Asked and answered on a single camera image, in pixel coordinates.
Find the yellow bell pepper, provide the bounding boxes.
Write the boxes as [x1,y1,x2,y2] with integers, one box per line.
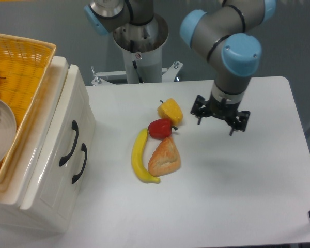
[157,98,183,125]

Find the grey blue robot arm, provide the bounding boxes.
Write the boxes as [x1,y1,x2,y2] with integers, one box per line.
[84,1,276,131]

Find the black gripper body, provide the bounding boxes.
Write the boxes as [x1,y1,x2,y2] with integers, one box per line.
[208,92,241,123]

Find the triangular bread pastry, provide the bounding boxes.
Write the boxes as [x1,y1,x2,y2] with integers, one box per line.
[148,136,181,177]

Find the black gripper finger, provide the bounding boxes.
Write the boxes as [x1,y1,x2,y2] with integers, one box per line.
[190,95,209,125]
[228,111,250,136]

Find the white plate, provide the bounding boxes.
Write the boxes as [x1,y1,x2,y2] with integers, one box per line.
[0,100,17,163]

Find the black top drawer handle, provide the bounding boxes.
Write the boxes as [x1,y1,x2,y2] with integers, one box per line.
[59,120,80,167]

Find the red bell pepper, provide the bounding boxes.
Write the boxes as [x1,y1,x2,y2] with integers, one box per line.
[148,118,178,140]

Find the yellow banana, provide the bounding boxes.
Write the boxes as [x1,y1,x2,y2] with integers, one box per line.
[131,128,161,184]

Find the white drawer cabinet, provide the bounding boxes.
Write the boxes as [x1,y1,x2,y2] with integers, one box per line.
[0,56,96,233]

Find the yellow woven basket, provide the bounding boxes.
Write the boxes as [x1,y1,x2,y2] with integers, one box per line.
[0,34,56,183]

